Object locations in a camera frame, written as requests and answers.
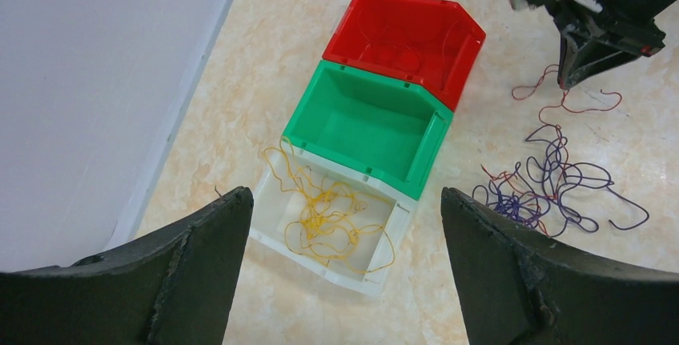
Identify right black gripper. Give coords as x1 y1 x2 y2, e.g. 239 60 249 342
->
546 0 676 90

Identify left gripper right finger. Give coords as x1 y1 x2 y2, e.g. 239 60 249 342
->
440 187 678 344

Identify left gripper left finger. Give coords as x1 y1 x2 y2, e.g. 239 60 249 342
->
1 187 254 344

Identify coloured wire pile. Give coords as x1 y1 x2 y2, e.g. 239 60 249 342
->
471 64 651 239

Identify red plastic bin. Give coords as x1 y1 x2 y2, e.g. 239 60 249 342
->
323 0 486 111

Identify white plastic bin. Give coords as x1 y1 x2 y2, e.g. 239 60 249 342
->
250 138 417 296

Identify green plastic bin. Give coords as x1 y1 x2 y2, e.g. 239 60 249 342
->
283 60 453 200

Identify yellow wires in bin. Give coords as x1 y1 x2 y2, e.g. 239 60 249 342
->
263 135 397 275

